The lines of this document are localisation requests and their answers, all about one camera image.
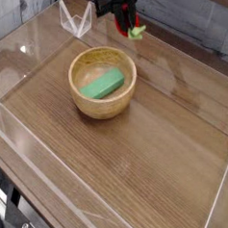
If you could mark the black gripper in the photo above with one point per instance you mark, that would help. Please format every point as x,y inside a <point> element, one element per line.
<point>103,7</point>

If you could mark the red plush strawberry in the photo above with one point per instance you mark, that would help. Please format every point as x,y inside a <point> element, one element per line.
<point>135,33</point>

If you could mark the wooden bowl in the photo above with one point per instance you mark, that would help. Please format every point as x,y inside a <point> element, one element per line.
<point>93,63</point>

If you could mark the green rectangular block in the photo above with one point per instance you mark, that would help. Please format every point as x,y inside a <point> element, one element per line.
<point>104,85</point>

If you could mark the clear acrylic corner bracket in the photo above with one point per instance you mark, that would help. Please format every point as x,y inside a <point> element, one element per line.
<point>75,24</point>

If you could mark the clear acrylic tray wall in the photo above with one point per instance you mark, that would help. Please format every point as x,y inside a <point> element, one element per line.
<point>161,163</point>

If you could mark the black table leg bracket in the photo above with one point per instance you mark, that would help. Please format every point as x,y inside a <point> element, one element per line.
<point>20,213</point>

